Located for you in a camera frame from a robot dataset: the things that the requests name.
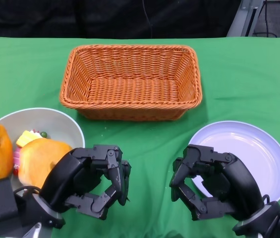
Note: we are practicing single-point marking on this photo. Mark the pale grey-green bowl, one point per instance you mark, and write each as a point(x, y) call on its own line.
point(43, 119)

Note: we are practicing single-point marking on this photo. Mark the yellow striped cake piece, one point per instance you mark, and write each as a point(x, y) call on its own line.
point(27, 138)

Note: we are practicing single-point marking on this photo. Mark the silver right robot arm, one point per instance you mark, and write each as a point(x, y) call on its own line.
point(253, 223)

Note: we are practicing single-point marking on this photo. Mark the orange wicker basket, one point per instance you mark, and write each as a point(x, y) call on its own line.
point(129, 86)

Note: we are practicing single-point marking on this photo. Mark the grey metal stand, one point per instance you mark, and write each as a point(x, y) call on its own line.
point(239, 22)

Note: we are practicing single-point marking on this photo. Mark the pale lavender plate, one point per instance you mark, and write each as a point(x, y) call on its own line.
point(241, 148)

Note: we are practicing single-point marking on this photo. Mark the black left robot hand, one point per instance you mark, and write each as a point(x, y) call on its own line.
point(63, 173)

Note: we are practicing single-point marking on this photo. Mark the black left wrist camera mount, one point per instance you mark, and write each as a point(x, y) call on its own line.
point(1, 205)

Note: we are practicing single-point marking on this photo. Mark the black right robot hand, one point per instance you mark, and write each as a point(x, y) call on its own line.
point(241, 181)

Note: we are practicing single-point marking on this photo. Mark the black cloth backdrop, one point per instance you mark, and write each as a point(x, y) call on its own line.
point(55, 17)

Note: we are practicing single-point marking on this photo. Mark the pink striped cake piece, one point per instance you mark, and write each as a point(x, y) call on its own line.
point(17, 158)

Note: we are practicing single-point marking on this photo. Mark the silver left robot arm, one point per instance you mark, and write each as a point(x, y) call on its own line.
point(43, 210)

